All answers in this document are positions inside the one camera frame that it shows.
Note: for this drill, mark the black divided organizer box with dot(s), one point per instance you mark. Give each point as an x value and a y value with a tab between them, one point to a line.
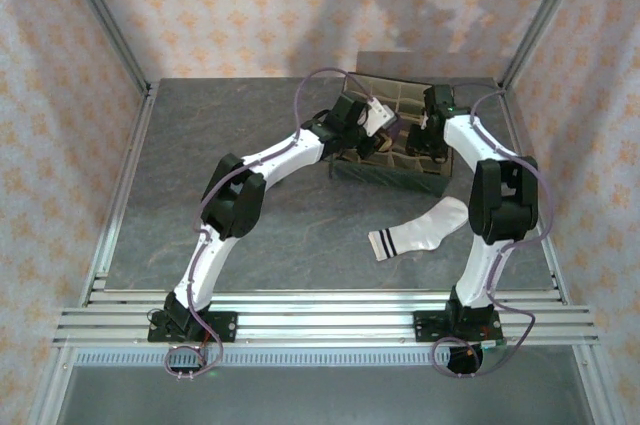
385	177

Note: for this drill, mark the white sock with black stripes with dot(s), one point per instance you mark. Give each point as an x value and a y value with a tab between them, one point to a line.
415	235

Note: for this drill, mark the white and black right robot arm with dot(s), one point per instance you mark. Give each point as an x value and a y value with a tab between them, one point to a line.
500	205

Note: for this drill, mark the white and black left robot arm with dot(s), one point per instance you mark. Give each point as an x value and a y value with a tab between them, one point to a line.
235	195

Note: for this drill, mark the aluminium mounting rails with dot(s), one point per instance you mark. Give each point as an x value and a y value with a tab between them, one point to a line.
325	325

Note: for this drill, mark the small green circuit board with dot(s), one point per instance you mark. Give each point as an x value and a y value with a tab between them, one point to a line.
492	345

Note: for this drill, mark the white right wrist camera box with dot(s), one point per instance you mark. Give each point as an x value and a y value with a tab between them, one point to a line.
425	121

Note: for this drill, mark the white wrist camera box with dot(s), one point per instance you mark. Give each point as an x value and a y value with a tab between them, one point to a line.
425	121
380	117

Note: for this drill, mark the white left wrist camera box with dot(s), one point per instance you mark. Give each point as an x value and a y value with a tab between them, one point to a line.
380	117

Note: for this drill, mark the aluminium table side rail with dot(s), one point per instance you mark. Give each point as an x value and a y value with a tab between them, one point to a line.
134	145
520	145

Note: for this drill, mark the aluminium frame post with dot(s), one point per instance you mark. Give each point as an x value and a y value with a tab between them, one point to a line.
107	20
541	20

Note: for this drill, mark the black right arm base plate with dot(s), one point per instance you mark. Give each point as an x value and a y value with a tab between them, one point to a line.
425	327

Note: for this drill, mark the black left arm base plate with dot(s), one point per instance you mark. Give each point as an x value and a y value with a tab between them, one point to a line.
225	327

